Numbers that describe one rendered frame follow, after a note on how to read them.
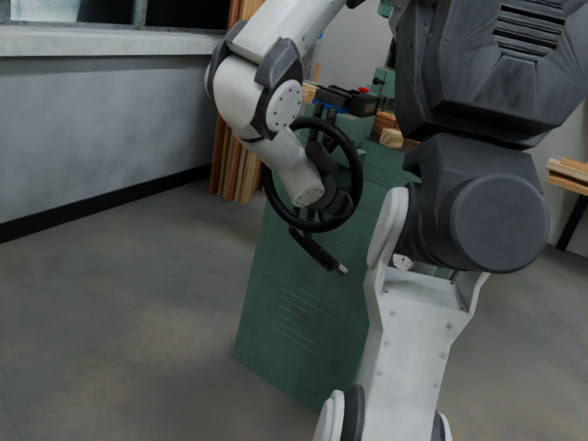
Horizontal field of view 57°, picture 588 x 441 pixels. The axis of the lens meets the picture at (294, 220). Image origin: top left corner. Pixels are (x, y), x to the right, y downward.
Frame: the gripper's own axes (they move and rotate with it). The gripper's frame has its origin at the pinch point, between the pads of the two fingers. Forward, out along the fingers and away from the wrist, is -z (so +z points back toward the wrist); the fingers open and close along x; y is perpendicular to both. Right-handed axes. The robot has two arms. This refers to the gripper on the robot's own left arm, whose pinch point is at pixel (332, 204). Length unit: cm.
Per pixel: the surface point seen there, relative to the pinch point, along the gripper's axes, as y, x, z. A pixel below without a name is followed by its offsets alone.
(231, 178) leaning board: 7, -123, -144
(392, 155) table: 20.2, 1.1, -17.5
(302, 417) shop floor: -59, 1, -58
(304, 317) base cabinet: -30, -10, -46
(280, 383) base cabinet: -54, -12, -61
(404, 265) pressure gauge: -3.5, 15.4, -24.2
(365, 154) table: 17.8, -5.9, -18.1
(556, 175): 98, 24, -219
